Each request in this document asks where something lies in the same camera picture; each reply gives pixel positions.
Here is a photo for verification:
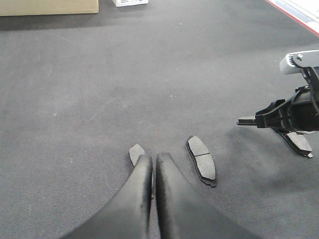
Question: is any grey brake pad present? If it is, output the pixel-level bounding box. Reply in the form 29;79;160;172
186;135;217;188
277;130;313;158
129;143;155;200

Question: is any white carton box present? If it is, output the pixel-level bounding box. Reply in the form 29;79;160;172
112;0;149;7

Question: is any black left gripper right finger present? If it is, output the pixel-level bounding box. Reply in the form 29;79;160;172
156;153;257;239

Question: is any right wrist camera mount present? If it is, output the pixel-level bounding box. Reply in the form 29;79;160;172
280;50;319;75

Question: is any red white conveyor side rail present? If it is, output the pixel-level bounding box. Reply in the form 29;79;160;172
266;0;319;37

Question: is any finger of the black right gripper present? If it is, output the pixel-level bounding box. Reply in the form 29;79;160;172
237;99;292;129

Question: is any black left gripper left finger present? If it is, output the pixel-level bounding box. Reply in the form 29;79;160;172
62;155;153;239

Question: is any cardboard box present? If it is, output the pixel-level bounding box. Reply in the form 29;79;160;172
0;0;99;16

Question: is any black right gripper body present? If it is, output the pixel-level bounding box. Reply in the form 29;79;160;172
288;67;319;131

